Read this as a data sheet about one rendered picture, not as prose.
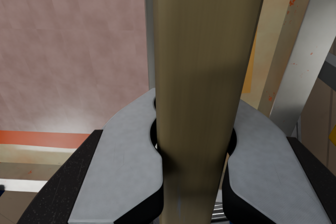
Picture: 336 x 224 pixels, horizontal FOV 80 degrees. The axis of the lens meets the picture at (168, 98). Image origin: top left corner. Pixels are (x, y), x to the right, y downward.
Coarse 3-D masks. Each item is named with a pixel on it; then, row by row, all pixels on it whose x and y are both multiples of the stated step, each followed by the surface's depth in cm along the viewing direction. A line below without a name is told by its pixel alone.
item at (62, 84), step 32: (0, 32) 25; (32, 32) 25; (64, 32) 25; (96, 32) 24; (128, 32) 24; (0, 64) 28; (32, 64) 27; (64, 64) 27; (96, 64) 27; (128, 64) 26; (0, 96) 31; (32, 96) 30; (64, 96) 30; (96, 96) 30; (128, 96) 29; (0, 128) 34; (32, 128) 34; (64, 128) 33; (96, 128) 33
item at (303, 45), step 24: (312, 0) 18; (288, 24) 21; (312, 24) 19; (288, 48) 21; (312, 48) 21; (288, 72) 22; (312, 72) 22; (264, 96) 27; (288, 96) 24; (288, 120) 26; (0, 168) 38; (24, 168) 38; (48, 168) 38
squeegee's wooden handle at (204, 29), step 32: (160, 0) 5; (192, 0) 5; (224, 0) 5; (256, 0) 5; (160, 32) 6; (192, 32) 5; (224, 32) 5; (160, 64) 6; (192, 64) 6; (224, 64) 6; (160, 96) 7; (192, 96) 7; (224, 96) 6; (160, 128) 8; (192, 128) 7; (224, 128) 7; (192, 160) 8; (224, 160) 9; (192, 192) 9
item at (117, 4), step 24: (0, 0) 23; (24, 0) 23; (48, 0) 23; (72, 0) 23; (96, 0) 22; (120, 0) 22; (0, 24) 25; (24, 24) 24; (48, 24) 24; (72, 24) 24; (96, 24) 24; (120, 24) 24; (144, 24) 24
